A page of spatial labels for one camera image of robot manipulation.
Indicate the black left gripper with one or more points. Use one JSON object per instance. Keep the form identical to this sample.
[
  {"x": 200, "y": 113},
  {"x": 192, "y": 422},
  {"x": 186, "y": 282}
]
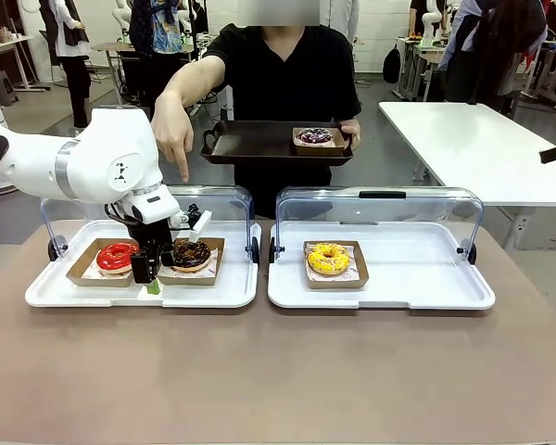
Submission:
[{"x": 148, "y": 236}]

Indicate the chocolate glazed donut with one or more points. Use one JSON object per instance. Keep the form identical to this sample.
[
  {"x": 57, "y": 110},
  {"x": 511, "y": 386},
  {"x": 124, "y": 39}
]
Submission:
[{"x": 192, "y": 255}]

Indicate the cardboard tray of chocolate donut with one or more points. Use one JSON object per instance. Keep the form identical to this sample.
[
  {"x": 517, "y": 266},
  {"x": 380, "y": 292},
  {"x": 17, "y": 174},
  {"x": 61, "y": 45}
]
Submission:
[{"x": 190, "y": 279}]

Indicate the dark brown serving tray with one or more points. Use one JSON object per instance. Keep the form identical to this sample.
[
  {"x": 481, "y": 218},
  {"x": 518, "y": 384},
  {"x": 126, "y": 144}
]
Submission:
[{"x": 255, "y": 143}]

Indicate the cardboard tray of purple donut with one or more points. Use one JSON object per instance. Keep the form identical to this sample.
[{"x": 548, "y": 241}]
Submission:
[{"x": 319, "y": 150}]

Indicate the purple sprinkled donut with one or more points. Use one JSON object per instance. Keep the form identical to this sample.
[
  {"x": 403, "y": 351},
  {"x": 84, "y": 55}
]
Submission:
[{"x": 314, "y": 135}]

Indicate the person right forearm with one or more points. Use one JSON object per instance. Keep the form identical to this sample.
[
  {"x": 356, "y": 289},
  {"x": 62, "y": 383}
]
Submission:
[{"x": 194, "y": 76}]

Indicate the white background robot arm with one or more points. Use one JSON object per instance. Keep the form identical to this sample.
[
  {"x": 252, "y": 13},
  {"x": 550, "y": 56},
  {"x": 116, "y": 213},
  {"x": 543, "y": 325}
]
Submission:
[
  {"x": 431, "y": 23},
  {"x": 121, "y": 18}
]

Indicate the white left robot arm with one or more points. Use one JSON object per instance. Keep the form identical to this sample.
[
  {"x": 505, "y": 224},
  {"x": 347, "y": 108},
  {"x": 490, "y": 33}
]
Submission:
[{"x": 97, "y": 157}]

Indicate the red glazed donut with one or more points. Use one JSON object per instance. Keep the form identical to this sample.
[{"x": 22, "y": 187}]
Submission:
[{"x": 113, "y": 257}]

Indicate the paper liner under red donut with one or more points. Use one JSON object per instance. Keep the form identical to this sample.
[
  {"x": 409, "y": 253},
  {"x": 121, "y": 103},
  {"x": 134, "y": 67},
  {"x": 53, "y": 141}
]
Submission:
[{"x": 92, "y": 272}]

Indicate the cardboard tray of red donut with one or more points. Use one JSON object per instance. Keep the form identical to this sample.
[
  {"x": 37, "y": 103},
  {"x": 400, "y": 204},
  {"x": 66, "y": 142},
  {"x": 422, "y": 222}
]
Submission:
[{"x": 76, "y": 273}]

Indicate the yellow sprinkled donut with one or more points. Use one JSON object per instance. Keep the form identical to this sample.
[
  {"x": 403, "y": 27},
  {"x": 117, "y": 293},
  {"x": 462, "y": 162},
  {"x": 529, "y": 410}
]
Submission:
[{"x": 329, "y": 259}]

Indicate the cardboard tray of yellow donut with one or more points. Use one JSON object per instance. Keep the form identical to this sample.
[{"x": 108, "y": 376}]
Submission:
[{"x": 336, "y": 283}]

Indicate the paper liner under yellow donut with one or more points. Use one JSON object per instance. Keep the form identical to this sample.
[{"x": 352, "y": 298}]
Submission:
[{"x": 352, "y": 274}]

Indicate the person torso in black shirt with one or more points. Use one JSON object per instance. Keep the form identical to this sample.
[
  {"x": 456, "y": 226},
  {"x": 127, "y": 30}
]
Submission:
[{"x": 287, "y": 88}]

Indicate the person right hand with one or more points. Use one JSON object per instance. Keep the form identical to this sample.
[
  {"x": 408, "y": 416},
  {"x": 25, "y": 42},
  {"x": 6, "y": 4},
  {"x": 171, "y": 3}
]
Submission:
[{"x": 173, "y": 125}]

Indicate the person left hand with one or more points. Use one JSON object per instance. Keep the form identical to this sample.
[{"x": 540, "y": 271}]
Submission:
[{"x": 352, "y": 132}]

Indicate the white display tray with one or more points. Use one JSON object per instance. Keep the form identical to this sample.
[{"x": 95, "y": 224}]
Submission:
[
  {"x": 398, "y": 278},
  {"x": 204, "y": 296}
]

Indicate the clear plastic display lid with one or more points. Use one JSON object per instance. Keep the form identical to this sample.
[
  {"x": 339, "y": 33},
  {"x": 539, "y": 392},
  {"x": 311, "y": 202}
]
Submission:
[
  {"x": 398, "y": 208},
  {"x": 227, "y": 208}
]

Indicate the large white table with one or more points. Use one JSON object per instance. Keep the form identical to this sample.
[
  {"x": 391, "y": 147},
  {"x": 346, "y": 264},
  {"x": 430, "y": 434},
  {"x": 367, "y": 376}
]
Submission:
[{"x": 472, "y": 139}]

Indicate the bystander in blue shirt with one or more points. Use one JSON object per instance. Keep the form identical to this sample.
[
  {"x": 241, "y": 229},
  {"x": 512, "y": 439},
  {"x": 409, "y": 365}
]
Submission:
[{"x": 491, "y": 51}]

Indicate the black backpack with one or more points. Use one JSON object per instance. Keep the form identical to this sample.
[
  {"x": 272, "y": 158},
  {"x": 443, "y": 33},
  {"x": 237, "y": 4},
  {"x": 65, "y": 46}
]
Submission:
[{"x": 391, "y": 65}]

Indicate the beige background desk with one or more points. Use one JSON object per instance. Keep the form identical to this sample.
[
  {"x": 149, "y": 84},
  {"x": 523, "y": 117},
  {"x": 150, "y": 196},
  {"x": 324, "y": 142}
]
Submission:
[{"x": 116, "y": 48}]

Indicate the bystander in colourful shirt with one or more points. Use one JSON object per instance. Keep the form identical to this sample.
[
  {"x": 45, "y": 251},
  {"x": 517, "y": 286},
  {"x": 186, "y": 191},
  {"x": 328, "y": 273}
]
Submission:
[{"x": 162, "y": 32}]

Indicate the grey plastic stool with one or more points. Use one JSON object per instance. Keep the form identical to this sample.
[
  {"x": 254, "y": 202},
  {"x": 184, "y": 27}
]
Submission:
[{"x": 2, "y": 85}]

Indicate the bystander in white shirt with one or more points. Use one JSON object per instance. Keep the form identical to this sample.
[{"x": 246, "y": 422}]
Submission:
[{"x": 72, "y": 41}]

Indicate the white side table with cups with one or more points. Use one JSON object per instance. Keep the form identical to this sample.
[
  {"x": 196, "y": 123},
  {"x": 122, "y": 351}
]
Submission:
[{"x": 4, "y": 44}]

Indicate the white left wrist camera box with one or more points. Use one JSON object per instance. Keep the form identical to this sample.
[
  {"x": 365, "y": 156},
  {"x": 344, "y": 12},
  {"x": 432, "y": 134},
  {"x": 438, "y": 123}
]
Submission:
[{"x": 201, "y": 225}]

